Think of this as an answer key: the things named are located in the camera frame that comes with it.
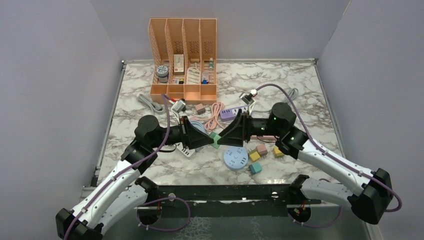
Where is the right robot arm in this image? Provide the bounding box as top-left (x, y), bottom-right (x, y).
top-left (218, 102), bottom-right (394, 225)

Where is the green plug adapter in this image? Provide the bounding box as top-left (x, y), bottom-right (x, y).
top-left (209, 131), bottom-right (221, 149)

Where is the pink power strip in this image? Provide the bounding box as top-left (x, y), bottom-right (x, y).
top-left (251, 135), bottom-right (278, 143)

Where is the yellow plug adapter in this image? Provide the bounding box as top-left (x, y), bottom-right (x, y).
top-left (272, 146), bottom-right (285, 158)
top-left (248, 150), bottom-right (261, 163)

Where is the pink plug adapter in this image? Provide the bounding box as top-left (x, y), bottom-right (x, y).
top-left (255, 144), bottom-right (268, 157)
top-left (194, 103), bottom-right (206, 115)

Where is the round blue power strip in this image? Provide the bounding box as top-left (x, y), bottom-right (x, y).
top-left (223, 146), bottom-right (249, 171)

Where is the grey cable of purple strip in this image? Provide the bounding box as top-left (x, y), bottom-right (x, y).
top-left (252, 88), bottom-right (300, 114)

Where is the orange file organizer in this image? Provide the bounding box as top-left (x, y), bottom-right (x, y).
top-left (148, 18), bottom-right (218, 105)

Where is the teal plug adapter front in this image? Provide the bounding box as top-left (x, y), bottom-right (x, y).
top-left (248, 162), bottom-right (263, 175)

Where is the white power strip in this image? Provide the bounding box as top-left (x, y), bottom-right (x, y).
top-left (176, 143), bottom-right (196, 159)

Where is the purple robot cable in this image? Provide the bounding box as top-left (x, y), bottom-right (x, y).
top-left (255, 83), bottom-right (403, 229)
top-left (62, 94), bottom-right (193, 240)

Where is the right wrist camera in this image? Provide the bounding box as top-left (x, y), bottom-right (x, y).
top-left (239, 89), bottom-right (258, 106)

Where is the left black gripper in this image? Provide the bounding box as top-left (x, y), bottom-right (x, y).
top-left (150, 116), bottom-right (215, 150)

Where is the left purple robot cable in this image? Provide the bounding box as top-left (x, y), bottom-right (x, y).
top-left (62, 94), bottom-right (193, 240)

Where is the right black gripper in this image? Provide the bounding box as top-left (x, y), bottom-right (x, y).
top-left (217, 109), bottom-right (282, 147)

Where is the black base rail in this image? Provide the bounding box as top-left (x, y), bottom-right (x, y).
top-left (125, 183), bottom-right (332, 220)

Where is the white blister pack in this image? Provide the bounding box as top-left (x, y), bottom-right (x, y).
top-left (185, 66), bottom-right (201, 84)

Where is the grey cable of white strip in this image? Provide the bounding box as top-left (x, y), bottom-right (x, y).
top-left (137, 93), bottom-right (166, 115)

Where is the pink plug adapter back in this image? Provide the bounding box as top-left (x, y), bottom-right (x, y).
top-left (194, 103), bottom-right (206, 115)

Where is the small bottle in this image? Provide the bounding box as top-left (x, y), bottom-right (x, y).
top-left (208, 57), bottom-right (214, 71)

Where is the round blue patterned tin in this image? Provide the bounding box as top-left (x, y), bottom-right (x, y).
top-left (155, 65), bottom-right (170, 84)

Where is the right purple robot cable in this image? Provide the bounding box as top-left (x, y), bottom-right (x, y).
top-left (255, 83), bottom-right (403, 229)

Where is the red white box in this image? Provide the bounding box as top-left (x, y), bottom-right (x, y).
top-left (173, 54), bottom-right (185, 75)

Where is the purple power strip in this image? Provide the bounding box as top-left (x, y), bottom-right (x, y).
top-left (219, 105), bottom-right (248, 122)

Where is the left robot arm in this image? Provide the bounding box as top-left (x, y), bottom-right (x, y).
top-left (55, 115), bottom-right (214, 240)

